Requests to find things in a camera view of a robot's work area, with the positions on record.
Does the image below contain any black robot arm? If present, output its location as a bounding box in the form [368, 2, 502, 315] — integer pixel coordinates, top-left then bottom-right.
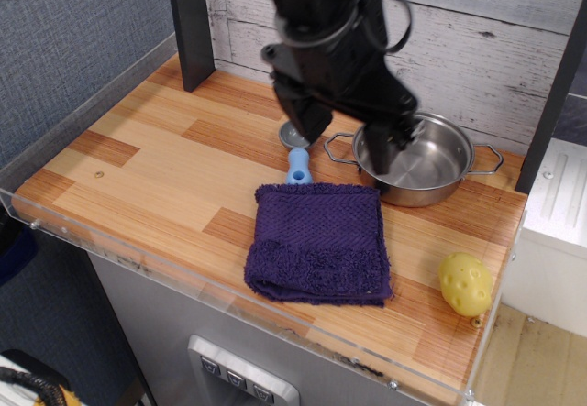
[261, 0, 419, 175]

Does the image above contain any stainless steel pot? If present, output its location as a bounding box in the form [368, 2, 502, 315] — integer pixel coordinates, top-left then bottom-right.
[324, 112, 504, 207]

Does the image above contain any clear acrylic front guard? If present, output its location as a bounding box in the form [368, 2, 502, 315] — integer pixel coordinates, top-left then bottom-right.
[1, 186, 505, 405]

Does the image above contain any purple towel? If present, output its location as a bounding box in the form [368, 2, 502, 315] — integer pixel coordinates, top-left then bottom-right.
[244, 183, 393, 306]

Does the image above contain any dark grey post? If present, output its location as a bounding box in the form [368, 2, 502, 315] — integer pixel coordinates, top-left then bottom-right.
[171, 0, 216, 93]
[515, 0, 586, 194]

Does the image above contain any white side cabinet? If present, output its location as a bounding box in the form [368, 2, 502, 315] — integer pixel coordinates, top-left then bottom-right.
[502, 138, 586, 336]

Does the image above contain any silver dispenser button panel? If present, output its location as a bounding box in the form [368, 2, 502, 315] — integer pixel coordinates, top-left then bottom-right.
[187, 335, 301, 405]

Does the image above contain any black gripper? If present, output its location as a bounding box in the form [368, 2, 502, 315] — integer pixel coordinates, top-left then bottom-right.
[261, 20, 424, 175]

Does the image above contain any yellow black object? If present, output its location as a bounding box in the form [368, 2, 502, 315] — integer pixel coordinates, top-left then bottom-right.
[1, 367, 83, 406]

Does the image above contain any blue grey ice cream scoop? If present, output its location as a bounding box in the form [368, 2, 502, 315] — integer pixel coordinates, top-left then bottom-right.
[278, 121, 313, 185]

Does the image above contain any dark grey right post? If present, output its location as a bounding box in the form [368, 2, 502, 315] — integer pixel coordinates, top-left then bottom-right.
[515, 0, 586, 194]

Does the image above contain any yellow toy potato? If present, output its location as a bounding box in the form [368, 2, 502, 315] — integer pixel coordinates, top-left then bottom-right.
[438, 252, 493, 317]

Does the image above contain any dark grey left post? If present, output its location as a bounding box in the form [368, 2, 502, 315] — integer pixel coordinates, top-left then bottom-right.
[171, 0, 216, 93]

